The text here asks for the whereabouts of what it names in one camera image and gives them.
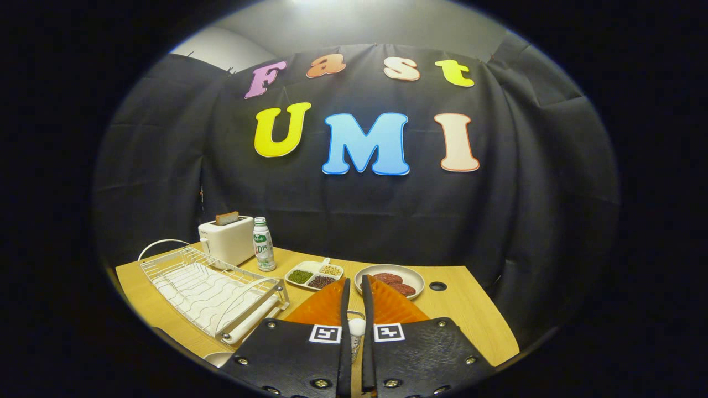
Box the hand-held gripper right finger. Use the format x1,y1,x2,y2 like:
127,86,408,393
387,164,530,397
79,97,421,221
361,274,497,398

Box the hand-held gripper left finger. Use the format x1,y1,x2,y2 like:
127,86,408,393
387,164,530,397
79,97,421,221
220,277,353,398

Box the white wire dish rack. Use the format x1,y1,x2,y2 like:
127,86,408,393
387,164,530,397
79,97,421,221
138,239,290,347

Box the metal wire basket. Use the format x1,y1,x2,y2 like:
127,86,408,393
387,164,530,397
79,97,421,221
349,310,366,365

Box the beige round plate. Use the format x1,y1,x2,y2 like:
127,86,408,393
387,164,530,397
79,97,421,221
204,350,236,369

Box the beige plate with meat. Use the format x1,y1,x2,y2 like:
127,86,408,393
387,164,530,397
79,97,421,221
355,264,426,301

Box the white divided dish with beans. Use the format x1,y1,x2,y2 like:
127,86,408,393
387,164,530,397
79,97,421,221
284,257,345,291

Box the red meat slices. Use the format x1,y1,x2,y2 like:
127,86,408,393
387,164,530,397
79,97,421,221
373,272,417,297

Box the white green label bottle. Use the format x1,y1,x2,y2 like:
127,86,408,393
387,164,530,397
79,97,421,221
253,217,277,272

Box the white toaster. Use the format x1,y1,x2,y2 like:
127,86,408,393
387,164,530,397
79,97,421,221
198,215,256,269

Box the black backdrop cloth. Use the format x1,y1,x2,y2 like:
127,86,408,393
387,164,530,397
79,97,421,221
93,33,620,357

